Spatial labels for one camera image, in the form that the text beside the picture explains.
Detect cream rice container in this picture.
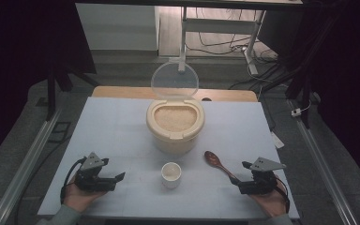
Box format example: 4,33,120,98
145,97,206,155

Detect person's left hand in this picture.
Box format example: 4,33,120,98
63,179,107,214

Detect black curtain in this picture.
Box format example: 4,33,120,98
303,0,360,195
0,0,97,170

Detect rice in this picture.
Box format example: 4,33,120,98
154,106,198,133

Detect white cabinet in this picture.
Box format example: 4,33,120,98
75,3,159,52

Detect white desk frame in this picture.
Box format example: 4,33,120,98
177,7,266,76

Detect aluminium rail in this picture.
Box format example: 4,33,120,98
289,99,359,225
0,107,62,225

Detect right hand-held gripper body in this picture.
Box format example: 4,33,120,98
237,157,287,195

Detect white cup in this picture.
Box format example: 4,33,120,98
160,161,183,189

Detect person's right hand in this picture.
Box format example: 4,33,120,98
249,179,289,218

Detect wooden table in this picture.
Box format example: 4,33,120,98
92,85,259,103

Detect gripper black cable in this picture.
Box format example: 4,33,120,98
275,176,291,214
60,157,87,204

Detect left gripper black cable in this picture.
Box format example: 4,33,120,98
60,157,87,204

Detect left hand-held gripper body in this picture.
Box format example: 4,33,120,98
74,152,118,192

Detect white table mat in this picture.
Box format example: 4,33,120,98
37,96,300,219

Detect black floor cables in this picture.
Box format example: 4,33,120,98
186,7,279,92

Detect black stand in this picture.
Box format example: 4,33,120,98
285,62,313,129
45,55,99,121

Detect brown wooden spoon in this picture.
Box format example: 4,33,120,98
203,150,240,184

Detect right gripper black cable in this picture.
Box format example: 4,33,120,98
275,176,291,214

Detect clear container lid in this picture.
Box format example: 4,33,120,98
150,61,200,100

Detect white paper strip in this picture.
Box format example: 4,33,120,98
270,130,285,149

